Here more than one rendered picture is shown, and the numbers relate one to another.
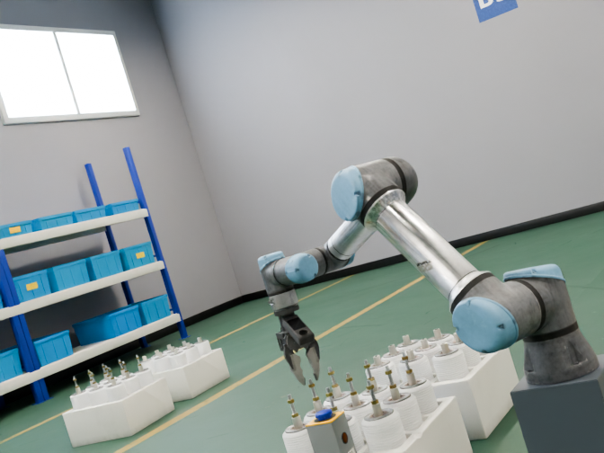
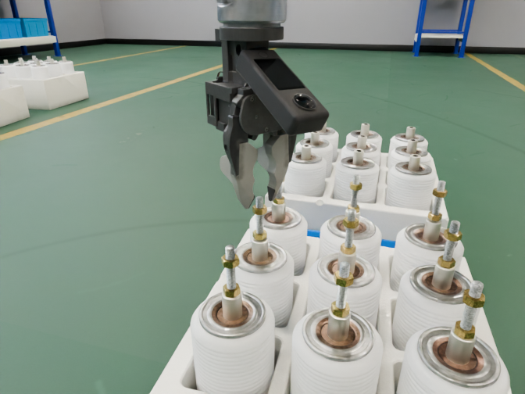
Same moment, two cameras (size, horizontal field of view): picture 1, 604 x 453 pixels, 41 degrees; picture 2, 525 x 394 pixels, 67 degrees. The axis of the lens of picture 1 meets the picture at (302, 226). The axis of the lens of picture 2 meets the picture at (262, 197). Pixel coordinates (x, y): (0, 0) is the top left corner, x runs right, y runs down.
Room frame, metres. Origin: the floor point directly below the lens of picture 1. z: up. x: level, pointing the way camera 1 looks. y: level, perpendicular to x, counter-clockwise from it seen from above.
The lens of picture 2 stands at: (1.75, 0.22, 0.56)
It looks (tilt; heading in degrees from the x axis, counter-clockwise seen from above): 25 degrees down; 345
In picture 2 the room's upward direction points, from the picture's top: straight up
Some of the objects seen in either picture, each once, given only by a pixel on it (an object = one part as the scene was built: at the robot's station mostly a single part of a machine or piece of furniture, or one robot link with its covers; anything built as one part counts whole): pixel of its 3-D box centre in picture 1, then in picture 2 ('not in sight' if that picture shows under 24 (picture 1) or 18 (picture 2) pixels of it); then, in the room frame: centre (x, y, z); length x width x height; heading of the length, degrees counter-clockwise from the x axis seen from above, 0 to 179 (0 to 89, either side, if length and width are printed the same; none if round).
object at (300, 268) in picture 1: (300, 267); not in sight; (2.14, 0.03, 0.64); 0.11 x 0.11 x 0.08; 35
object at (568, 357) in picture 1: (555, 349); not in sight; (1.69, -0.43, 0.35); 0.15 x 0.15 x 0.10
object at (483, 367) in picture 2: (378, 414); (457, 355); (1.98, -0.04, 0.25); 0.08 x 0.08 x 0.01
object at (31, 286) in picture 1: (13, 292); not in sight; (6.72, 2.45, 0.89); 0.50 x 0.38 x 0.21; 58
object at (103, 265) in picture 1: (89, 270); not in sight; (7.45, 1.99, 0.89); 0.50 x 0.38 x 0.21; 59
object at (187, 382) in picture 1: (181, 377); (42, 88); (4.72, 0.93, 0.09); 0.39 x 0.39 x 0.18; 61
